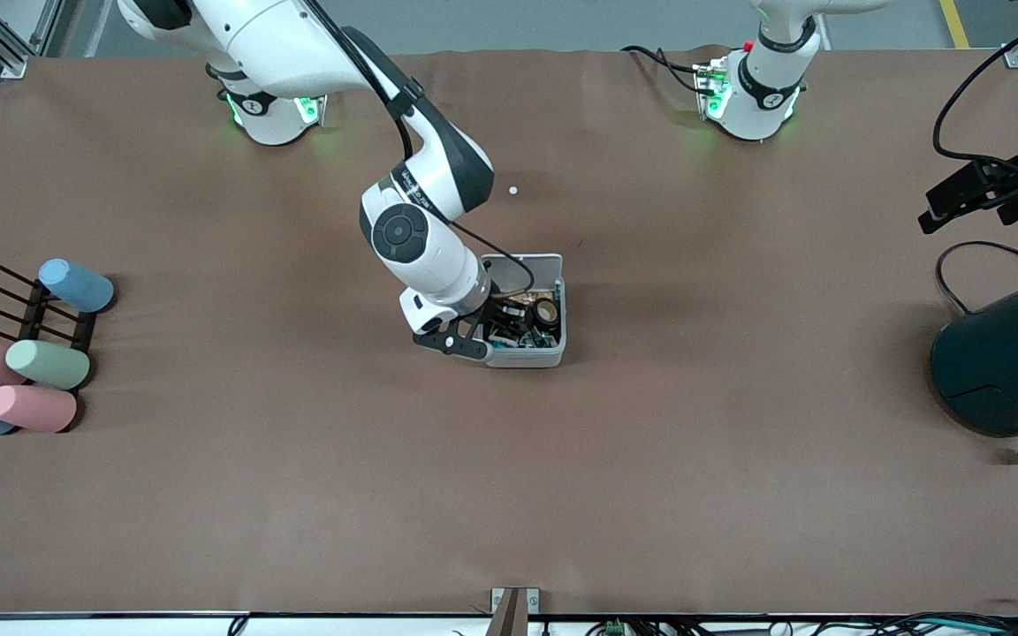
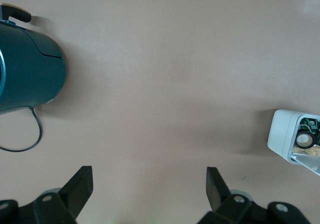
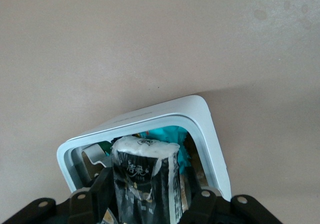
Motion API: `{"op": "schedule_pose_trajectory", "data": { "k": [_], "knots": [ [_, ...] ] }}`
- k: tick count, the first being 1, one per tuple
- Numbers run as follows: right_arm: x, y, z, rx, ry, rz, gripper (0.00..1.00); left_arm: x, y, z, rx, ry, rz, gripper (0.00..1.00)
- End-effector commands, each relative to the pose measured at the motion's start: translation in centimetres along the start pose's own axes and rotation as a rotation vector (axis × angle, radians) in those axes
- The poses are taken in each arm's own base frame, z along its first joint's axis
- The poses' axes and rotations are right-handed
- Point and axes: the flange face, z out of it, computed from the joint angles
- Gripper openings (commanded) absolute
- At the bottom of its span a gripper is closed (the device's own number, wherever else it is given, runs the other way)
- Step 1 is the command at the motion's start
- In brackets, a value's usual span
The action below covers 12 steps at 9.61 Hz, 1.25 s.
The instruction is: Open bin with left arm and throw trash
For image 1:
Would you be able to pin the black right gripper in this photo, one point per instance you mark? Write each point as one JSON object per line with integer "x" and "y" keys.
{"x": 504, "y": 312}

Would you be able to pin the black tape roll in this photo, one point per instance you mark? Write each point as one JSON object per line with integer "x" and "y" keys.
{"x": 536, "y": 311}

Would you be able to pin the grey square storage box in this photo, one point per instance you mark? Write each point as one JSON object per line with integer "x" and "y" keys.
{"x": 527, "y": 358}

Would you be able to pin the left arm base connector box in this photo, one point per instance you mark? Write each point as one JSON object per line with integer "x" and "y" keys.
{"x": 714, "y": 88}

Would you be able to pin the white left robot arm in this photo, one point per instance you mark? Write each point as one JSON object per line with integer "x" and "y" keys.
{"x": 761, "y": 97}

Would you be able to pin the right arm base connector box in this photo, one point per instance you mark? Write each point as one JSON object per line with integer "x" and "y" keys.
{"x": 315, "y": 110}

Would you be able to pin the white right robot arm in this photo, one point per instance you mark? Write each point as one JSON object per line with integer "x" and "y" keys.
{"x": 279, "y": 35}

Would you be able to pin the green snack packet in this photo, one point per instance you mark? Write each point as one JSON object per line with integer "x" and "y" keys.
{"x": 544, "y": 340}

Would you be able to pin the orange snack wrapper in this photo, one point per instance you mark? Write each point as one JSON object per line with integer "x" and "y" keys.
{"x": 549, "y": 293}

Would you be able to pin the dark teal round appliance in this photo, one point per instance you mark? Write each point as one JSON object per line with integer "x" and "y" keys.
{"x": 1004, "y": 362}

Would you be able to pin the brown table cover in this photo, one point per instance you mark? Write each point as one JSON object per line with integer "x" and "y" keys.
{"x": 509, "y": 486}

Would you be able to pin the green connector plug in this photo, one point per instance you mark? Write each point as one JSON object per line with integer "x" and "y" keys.
{"x": 615, "y": 628}

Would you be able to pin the green cup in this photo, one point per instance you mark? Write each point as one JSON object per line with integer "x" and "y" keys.
{"x": 48, "y": 364}

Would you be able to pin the black cup rack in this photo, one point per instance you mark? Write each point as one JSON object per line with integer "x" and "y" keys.
{"x": 30, "y": 320}

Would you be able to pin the metal camera post bracket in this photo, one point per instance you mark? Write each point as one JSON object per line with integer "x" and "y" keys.
{"x": 513, "y": 614}

